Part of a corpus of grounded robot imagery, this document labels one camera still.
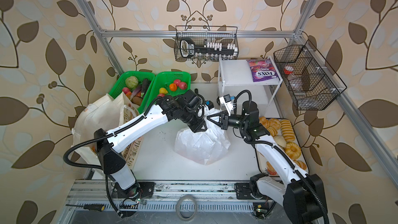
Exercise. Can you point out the bread tray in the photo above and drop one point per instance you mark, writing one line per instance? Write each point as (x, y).
(282, 132)

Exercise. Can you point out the plastic bottle red cap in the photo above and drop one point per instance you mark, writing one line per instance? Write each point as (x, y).
(294, 81)

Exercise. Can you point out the orange fruit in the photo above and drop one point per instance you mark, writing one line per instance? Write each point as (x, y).
(173, 87)

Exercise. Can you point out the tape roll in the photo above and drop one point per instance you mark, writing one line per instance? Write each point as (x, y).
(186, 208)

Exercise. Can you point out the black tool set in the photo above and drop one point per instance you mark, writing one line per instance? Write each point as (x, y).
(207, 49)

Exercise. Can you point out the black wire basket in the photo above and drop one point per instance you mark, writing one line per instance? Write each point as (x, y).
(321, 83)
(224, 34)

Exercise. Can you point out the back black wire basket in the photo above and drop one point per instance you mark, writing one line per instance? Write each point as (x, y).
(224, 34)

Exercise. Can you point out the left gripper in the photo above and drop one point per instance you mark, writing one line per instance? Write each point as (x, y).
(197, 127)

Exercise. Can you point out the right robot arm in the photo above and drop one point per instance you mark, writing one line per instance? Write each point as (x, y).
(299, 193)

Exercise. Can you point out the yellow handled screwdriver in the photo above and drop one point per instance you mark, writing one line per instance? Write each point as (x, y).
(90, 207)

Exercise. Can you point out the dark green cucumber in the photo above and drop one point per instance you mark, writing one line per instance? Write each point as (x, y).
(145, 86)

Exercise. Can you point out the light purple eggplant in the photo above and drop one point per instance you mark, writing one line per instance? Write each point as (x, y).
(136, 93)

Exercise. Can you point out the left green vegetable basket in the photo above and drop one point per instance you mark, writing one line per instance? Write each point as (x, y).
(120, 84)

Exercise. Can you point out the pink red apple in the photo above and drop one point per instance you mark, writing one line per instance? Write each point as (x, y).
(183, 85)

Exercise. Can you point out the cream floral tote bag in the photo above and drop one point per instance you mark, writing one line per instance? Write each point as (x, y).
(106, 113)

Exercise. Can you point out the green cabbage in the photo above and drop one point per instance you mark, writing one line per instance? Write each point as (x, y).
(132, 82)

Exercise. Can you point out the white plastic bag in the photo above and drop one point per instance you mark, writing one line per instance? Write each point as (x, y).
(202, 147)

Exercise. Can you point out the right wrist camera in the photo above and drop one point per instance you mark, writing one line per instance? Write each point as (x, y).
(227, 102)

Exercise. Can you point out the right black wire basket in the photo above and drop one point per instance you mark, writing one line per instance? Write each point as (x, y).
(321, 83)

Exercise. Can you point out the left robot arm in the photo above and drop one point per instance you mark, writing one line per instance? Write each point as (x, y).
(189, 107)

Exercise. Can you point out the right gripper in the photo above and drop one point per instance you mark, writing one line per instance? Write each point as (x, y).
(224, 120)

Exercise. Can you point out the right green fruit basket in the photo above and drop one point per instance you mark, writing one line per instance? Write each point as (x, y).
(164, 79)

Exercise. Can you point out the purple Fox's candy bag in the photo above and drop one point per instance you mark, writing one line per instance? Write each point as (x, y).
(262, 70)

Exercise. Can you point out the white two-tier shelf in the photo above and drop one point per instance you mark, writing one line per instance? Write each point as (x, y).
(235, 76)

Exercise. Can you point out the yellow lemon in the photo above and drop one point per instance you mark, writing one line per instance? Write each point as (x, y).
(163, 91)

